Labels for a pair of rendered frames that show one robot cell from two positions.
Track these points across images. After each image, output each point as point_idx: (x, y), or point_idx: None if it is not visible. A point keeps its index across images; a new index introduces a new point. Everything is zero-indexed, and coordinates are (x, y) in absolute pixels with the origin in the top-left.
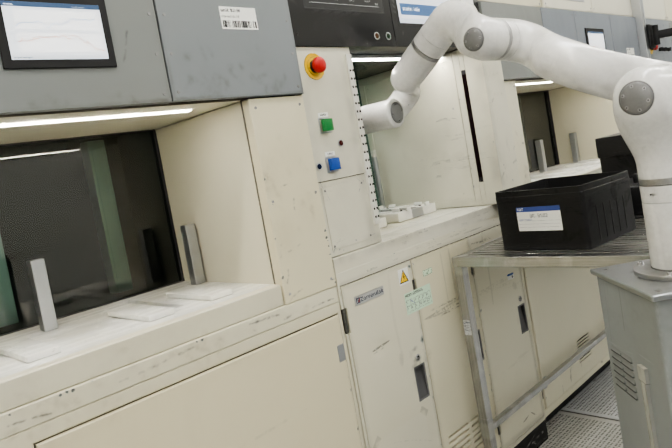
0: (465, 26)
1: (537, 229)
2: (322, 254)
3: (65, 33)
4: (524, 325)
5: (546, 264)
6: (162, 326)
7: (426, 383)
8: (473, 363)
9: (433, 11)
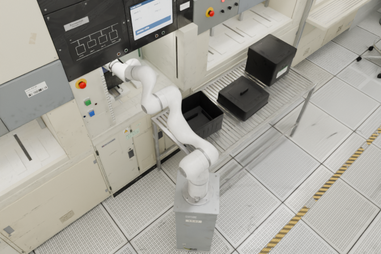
0: (142, 101)
1: None
2: (86, 141)
3: None
4: None
5: (176, 144)
6: (21, 183)
7: (133, 153)
8: (155, 144)
9: (138, 70)
